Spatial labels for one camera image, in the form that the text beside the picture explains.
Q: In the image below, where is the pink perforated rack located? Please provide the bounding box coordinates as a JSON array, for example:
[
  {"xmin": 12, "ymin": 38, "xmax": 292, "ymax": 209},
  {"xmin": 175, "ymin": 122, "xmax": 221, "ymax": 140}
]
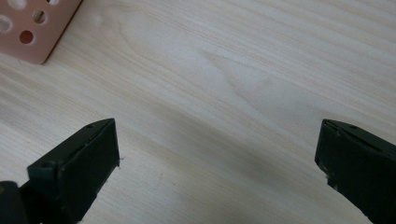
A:
[{"xmin": 0, "ymin": 0, "xmax": 84, "ymax": 65}]

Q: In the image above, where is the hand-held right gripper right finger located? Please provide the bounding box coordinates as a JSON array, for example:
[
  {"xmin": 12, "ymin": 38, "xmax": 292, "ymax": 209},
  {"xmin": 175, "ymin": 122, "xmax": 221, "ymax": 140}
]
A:
[{"xmin": 314, "ymin": 119, "xmax": 396, "ymax": 224}]

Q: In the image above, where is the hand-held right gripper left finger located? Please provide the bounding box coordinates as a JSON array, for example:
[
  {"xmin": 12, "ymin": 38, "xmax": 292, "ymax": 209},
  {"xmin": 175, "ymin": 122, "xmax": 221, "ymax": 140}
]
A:
[{"xmin": 19, "ymin": 118, "xmax": 121, "ymax": 224}]

